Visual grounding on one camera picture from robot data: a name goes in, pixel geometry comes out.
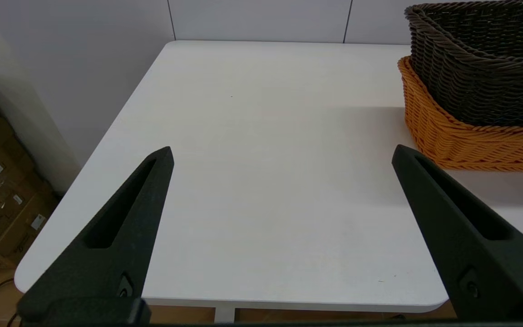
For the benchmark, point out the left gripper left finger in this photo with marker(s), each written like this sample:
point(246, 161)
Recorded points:
point(125, 254)

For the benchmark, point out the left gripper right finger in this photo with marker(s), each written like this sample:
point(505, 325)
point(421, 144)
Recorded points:
point(484, 263)

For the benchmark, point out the orange wicker basket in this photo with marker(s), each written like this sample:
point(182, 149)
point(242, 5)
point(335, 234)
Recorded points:
point(470, 141)

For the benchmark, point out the dark brown wicker basket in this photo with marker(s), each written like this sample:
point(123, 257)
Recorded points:
point(484, 68)

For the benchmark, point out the labelled brown cardboard box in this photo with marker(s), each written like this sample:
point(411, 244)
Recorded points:
point(30, 200)
point(12, 172)
point(43, 236)

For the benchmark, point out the white table leg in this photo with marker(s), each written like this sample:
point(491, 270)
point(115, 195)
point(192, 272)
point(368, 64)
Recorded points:
point(224, 314)

